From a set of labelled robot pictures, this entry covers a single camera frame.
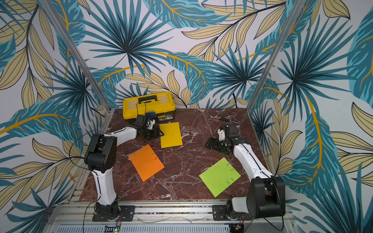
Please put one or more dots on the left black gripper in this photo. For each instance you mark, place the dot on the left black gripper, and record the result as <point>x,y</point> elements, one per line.
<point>155,133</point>

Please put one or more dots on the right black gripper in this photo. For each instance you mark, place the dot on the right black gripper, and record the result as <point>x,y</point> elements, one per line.
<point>215,144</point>

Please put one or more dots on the yellow paper sheet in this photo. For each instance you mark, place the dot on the yellow paper sheet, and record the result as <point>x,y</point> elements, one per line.
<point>172,135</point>

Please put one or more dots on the lime green paper sheet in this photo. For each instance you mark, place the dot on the lime green paper sheet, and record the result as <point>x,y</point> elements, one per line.
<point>219,177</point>

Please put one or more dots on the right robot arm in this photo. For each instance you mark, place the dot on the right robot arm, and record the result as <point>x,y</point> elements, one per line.
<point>266,195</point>

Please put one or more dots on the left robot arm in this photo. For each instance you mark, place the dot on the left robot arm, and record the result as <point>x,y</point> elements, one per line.
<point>100,158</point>

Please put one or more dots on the small black orange tool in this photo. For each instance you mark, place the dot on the small black orange tool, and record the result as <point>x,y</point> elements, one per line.
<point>223,119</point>

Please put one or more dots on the orange paper sheet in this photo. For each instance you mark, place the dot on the orange paper sheet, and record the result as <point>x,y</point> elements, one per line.
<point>146,162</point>

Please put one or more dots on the yellow black toolbox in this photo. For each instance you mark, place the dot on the yellow black toolbox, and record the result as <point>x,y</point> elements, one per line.
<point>159,106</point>

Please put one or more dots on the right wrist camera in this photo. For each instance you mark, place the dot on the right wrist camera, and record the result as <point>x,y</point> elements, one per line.
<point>221,134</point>

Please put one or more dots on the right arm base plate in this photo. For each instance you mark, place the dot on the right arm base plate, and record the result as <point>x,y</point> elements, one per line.
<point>225,213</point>

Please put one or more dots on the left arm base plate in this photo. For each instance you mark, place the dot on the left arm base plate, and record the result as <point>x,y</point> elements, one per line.
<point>113,213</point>

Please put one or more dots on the left aluminium corner post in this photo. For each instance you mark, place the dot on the left aluminium corner post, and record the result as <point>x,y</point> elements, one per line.
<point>64,33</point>

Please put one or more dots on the aluminium corner post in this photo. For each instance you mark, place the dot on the aluminium corner post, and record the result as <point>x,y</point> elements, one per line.
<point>291,20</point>
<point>64,33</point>

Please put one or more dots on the aluminium front frame rail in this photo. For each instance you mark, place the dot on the aluminium front frame rail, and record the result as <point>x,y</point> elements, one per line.
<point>165,217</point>

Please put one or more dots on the right aluminium corner post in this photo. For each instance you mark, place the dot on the right aluminium corner post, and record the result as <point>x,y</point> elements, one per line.
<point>291,20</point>

